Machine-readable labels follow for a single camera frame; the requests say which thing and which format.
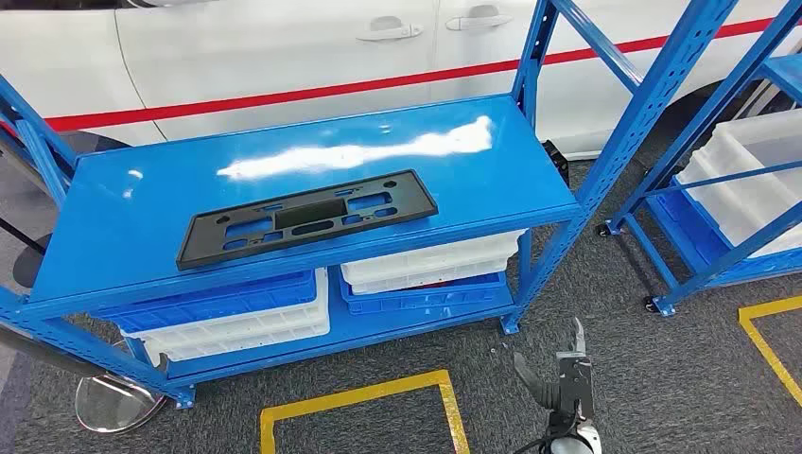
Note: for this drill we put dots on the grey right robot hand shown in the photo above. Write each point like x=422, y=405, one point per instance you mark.
x=539, y=382

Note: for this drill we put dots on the black plastic license plate bracket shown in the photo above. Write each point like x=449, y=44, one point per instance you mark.
x=305, y=215

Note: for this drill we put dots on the blue metal shelf rack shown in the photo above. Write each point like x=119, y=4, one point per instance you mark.
x=250, y=207

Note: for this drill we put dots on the blue wheeled shelf rack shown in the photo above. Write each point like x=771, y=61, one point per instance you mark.
x=783, y=72

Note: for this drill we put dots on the black rack caster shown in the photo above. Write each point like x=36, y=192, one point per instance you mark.
x=603, y=230
x=651, y=304

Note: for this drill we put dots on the blue plastic crate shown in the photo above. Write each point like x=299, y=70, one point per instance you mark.
x=426, y=301
x=683, y=219
x=219, y=304

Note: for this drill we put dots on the chrome stanchion base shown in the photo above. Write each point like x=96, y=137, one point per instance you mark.
x=113, y=407

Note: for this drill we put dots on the white car red stripe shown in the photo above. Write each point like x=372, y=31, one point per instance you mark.
x=250, y=50

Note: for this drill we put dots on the black floor stand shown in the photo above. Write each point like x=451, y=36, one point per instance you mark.
x=31, y=263

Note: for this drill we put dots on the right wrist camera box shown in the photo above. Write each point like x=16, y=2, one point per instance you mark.
x=575, y=385

